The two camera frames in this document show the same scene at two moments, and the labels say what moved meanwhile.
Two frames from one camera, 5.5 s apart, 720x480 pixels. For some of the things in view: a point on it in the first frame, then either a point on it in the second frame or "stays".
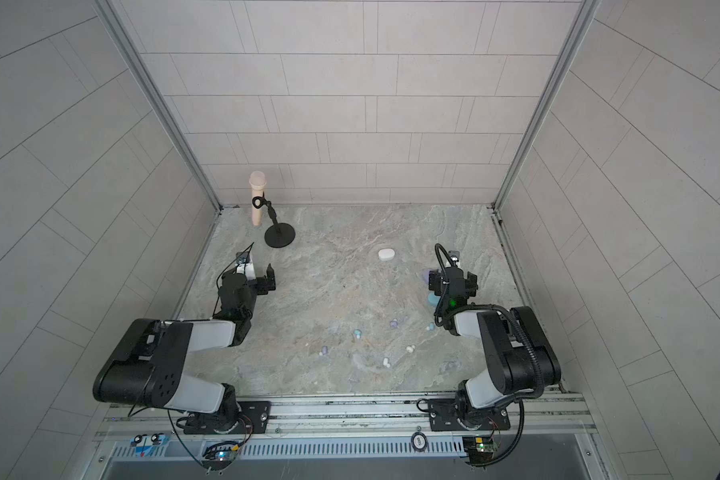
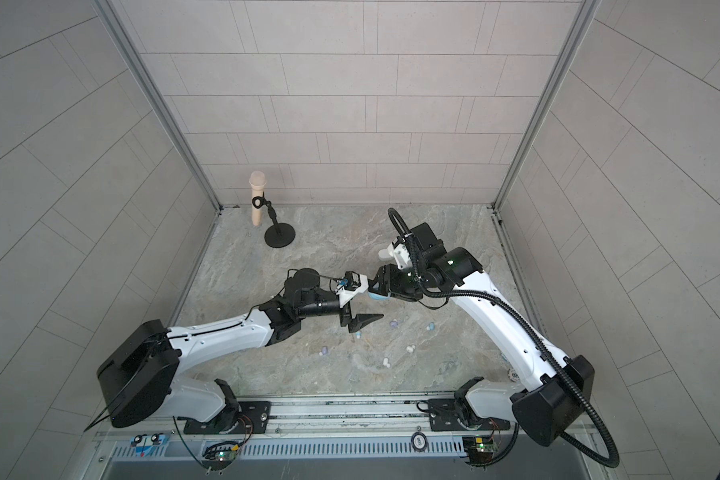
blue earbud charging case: [433, 299] → [378, 296]
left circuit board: [221, 453] stays
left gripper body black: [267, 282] → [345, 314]
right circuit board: [480, 448] stays
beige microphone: [257, 182] stays
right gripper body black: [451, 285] → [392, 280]
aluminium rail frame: [551, 428] stays
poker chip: [419, 441] stays
